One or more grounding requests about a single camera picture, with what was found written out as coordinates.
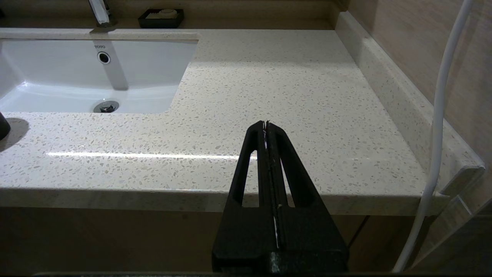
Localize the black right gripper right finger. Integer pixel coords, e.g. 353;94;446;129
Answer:
266;121;349;270

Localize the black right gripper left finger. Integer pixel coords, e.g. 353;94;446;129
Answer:
212;121;278;270

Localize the wooden vanity cabinet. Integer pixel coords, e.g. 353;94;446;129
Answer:
0;207;427;274

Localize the chrome drain plug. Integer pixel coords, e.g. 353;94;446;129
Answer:
93;100;120;113

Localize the black soap dish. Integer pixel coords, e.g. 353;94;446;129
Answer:
138;8;185;29

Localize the beige soap bar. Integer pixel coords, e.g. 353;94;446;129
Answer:
146;9;180;19

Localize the white sink basin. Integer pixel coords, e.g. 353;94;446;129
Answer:
0;29;200;115

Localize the black cup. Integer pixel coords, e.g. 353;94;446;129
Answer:
0;111;11;141

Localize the chrome faucet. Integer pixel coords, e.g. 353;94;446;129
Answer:
88;0;118;28

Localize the white cable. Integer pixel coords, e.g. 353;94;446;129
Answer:
392;0;477;274

